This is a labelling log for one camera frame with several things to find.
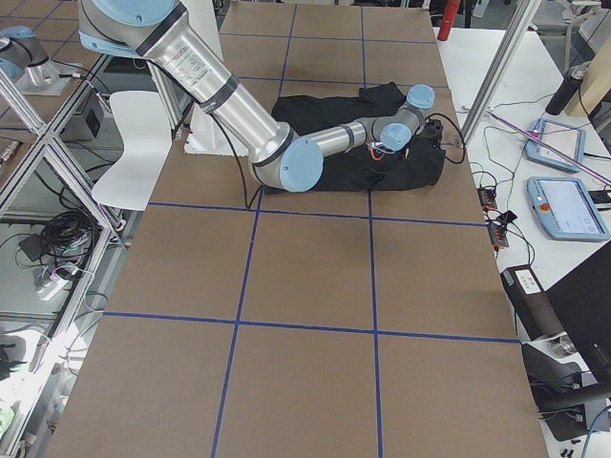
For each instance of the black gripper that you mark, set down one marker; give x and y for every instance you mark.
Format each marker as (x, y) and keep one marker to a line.
(428, 138)

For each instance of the black water bottle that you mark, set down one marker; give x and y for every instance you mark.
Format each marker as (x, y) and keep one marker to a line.
(569, 86)

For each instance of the teach pendant tablet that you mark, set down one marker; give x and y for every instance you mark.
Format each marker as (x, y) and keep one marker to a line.
(565, 210)
(569, 140)

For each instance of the red cylinder bottle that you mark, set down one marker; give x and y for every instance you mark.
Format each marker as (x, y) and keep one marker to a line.
(448, 18)

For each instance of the white plastic chair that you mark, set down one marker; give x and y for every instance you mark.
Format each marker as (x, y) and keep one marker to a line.
(146, 135)

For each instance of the black graphic t-shirt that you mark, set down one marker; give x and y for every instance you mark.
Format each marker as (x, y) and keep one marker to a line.
(416, 165)

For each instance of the aluminium frame post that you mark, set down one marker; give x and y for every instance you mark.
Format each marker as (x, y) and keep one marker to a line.
(506, 50)

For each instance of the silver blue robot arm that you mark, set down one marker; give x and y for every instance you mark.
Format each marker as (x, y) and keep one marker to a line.
(22, 53)
(160, 32)

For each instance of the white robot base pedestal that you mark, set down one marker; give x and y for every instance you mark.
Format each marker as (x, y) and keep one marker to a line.
(205, 137)

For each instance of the near teach pendant tablet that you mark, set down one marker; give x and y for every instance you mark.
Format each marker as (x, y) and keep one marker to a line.
(565, 210)

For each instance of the far teach pendant tablet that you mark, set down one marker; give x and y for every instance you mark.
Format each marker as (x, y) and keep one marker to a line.
(569, 140)

